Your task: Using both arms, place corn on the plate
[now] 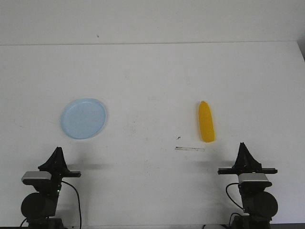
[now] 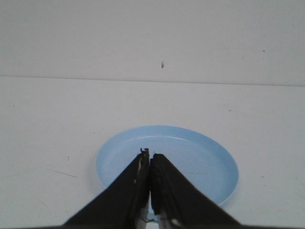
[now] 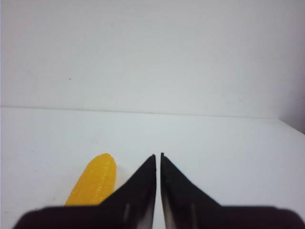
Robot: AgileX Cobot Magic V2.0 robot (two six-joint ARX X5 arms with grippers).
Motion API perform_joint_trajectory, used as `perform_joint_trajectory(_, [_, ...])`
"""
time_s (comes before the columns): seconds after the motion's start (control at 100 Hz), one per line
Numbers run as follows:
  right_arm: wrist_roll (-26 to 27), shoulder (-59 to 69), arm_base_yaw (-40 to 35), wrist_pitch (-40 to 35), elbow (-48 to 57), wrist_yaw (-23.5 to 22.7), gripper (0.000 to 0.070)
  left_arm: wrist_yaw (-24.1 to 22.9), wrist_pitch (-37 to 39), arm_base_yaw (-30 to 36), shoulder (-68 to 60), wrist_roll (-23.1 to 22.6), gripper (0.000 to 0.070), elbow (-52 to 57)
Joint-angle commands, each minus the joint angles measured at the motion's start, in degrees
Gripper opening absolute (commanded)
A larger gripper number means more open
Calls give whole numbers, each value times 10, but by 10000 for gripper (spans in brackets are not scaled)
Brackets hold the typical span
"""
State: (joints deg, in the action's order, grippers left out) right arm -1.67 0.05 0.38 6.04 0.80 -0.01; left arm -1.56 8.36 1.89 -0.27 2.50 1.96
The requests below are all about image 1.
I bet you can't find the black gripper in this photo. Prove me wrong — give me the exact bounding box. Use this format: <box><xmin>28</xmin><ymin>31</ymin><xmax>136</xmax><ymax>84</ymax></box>
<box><xmin>217</xmin><ymin>142</ymin><xmax>278</xmax><ymax>175</ymax></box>
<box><xmin>38</xmin><ymin>147</ymin><xmax>81</xmax><ymax>191</ymax></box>

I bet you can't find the light blue round plate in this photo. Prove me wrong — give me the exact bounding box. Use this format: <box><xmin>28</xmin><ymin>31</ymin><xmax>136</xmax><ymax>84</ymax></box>
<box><xmin>60</xmin><ymin>98</ymin><xmax>107</xmax><ymax>140</ymax></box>

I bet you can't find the yellow plastic corn cob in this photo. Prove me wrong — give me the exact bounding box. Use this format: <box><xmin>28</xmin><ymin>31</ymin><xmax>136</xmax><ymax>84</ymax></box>
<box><xmin>198</xmin><ymin>101</ymin><xmax>215</xmax><ymax>143</ymax></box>

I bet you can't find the horizontal clear tape strip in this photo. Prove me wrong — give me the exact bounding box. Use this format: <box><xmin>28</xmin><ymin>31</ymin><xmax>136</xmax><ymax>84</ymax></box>
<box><xmin>175</xmin><ymin>146</ymin><xmax>205</xmax><ymax>152</ymax></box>

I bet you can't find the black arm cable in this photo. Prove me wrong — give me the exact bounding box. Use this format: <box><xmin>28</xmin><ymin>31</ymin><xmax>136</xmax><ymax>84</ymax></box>
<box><xmin>225</xmin><ymin>182</ymin><xmax>246</xmax><ymax>213</ymax></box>
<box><xmin>61</xmin><ymin>181</ymin><xmax>82</xmax><ymax>229</ymax></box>

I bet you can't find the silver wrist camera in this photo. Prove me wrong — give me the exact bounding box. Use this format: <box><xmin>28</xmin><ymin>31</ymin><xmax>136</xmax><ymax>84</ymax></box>
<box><xmin>238</xmin><ymin>173</ymin><xmax>272</xmax><ymax>188</ymax></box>
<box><xmin>21</xmin><ymin>171</ymin><xmax>51</xmax><ymax>185</ymax></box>

